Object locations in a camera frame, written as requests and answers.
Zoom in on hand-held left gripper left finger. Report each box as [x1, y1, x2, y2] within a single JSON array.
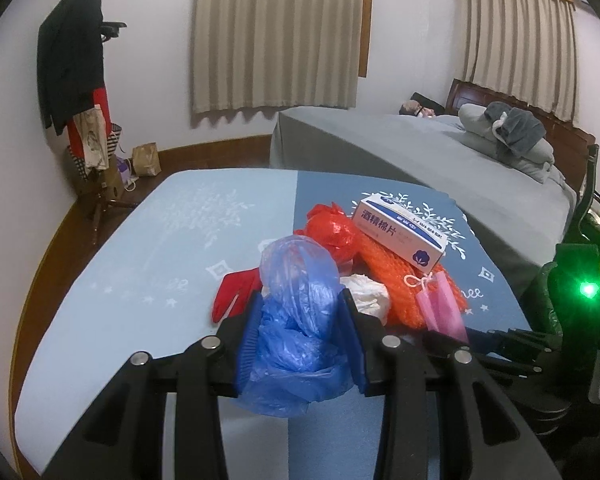
[[44, 290, 266, 480]]

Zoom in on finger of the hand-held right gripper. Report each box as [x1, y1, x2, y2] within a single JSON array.
[[472, 349, 549, 377], [482, 329, 554, 354]]

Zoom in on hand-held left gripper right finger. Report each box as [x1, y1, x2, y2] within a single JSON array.
[[340, 290, 563, 480]]

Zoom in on blue plastic bag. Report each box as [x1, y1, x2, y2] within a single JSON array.
[[235, 235, 368, 418]]

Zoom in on white tissue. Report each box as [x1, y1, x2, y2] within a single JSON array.
[[339, 274, 392, 318]]

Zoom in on orange foam net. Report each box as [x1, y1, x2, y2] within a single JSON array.
[[352, 232, 468, 331]]

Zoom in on red plastic bag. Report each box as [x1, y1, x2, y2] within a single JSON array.
[[295, 202, 358, 263]]

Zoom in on red paper packet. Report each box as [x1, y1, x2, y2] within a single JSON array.
[[211, 267, 263, 323]]

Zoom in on pink face mask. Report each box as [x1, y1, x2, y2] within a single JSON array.
[[405, 272, 470, 343]]

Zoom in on white and blue cardboard box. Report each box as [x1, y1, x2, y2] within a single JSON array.
[[351, 192, 450, 273]]

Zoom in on blue printed tablecloth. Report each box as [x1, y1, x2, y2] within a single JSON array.
[[14, 169, 536, 480]]

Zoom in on black chair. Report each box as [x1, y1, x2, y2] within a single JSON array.
[[562, 144, 600, 261]]

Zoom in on grey pillow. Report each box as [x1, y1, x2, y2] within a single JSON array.
[[500, 152, 566, 186], [459, 103, 555, 163]]

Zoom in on bed with grey sheet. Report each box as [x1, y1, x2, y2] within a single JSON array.
[[270, 105, 578, 301]]

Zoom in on wooden headboard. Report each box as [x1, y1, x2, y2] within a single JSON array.
[[445, 79, 598, 196]]

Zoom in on wooden coat rack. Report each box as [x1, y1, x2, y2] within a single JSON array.
[[67, 0, 146, 246]]

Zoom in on brown paper bag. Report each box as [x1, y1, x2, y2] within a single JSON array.
[[131, 143, 161, 177]]

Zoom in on purple item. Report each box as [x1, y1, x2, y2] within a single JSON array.
[[116, 157, 140, 191]]

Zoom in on dark grey cloth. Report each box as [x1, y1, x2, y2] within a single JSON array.
[[484, 101, 547, 157]]

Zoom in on striped bag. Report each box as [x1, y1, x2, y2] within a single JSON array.
[[66, 125, 124, 181]]

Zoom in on plush toy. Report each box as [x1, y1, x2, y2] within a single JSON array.
[[401, 101, 438, 119]]

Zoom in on black cushion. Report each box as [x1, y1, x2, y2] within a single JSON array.
[[411, 92, 446, 111]]

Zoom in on beige tote bag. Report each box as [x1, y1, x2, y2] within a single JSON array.
[[72, 105, 110, 171]]

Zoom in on narrow beige curtain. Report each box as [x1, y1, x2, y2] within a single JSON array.
[[462, 0, 578, 123]]

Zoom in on wide beige curtain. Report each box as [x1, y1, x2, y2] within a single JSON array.
[[192, 0, 373, 115]]

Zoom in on black coat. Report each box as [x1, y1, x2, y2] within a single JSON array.
[[36, 0, 104, 136]]

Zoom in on wooden window frame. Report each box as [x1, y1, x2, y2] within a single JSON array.
[[358, 0, 374, 78]]

